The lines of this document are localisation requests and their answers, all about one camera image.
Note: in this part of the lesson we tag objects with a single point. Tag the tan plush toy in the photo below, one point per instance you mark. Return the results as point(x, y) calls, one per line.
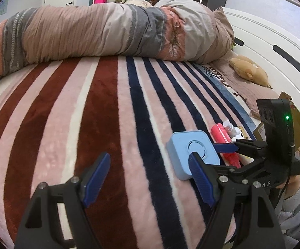
point(249, 70)

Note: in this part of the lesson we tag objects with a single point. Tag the rolled pink grey duvet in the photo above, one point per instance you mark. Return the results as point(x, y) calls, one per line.
point(171, 30)

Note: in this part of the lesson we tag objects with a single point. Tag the small white bottle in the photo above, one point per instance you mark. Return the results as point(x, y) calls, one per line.
point(233, 132)

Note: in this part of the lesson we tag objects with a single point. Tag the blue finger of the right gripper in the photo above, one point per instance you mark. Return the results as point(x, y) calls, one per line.
point(225, 148)

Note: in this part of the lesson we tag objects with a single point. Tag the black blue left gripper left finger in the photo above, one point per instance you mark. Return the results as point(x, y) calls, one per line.
point(40, 225)

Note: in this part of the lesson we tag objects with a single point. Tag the red cylindrical bottle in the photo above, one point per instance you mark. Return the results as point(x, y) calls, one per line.
point(220, 136)

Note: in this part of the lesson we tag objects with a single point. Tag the pink ribbed pillow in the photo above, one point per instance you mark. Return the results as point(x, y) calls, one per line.
point(250, 92)

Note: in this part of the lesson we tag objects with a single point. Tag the striped plush blanket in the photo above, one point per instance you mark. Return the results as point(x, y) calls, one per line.
point(56, 118)

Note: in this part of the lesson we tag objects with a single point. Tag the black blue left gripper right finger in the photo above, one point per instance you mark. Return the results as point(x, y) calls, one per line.
point(258, 227)

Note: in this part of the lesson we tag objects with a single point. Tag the white bed headboard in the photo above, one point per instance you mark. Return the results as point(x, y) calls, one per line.
point(270, 46)

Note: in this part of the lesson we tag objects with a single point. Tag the blue wall poster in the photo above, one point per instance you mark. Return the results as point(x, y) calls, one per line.
point(3, 7)

